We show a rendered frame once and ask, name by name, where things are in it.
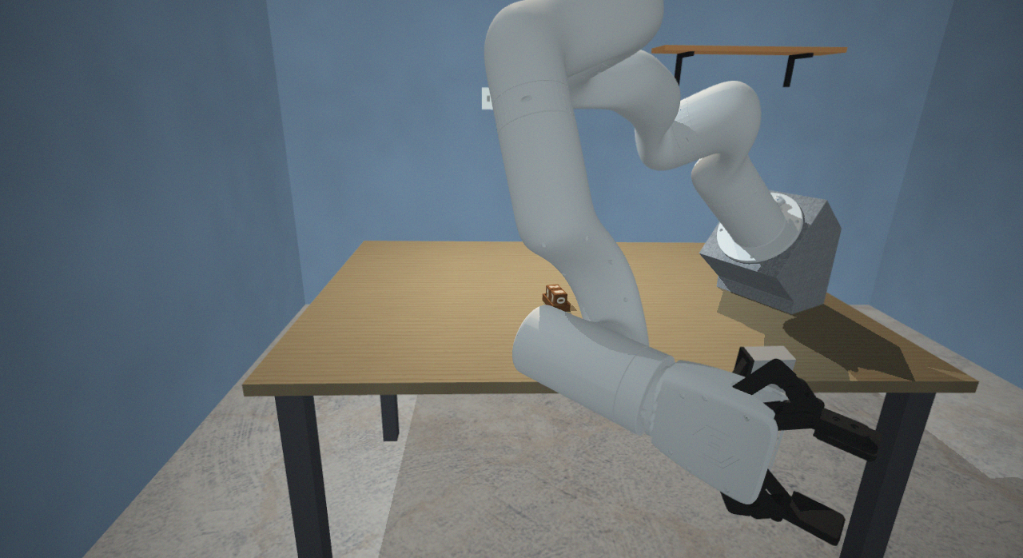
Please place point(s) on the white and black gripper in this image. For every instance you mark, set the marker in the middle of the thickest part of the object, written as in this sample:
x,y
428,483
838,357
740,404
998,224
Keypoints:
x,y
727,438

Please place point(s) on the brown wooden tray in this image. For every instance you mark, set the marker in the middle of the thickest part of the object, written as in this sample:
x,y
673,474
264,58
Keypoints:
x,y
564,307

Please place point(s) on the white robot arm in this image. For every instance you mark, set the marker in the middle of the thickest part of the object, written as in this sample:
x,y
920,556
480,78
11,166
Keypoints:
x,y
542,61

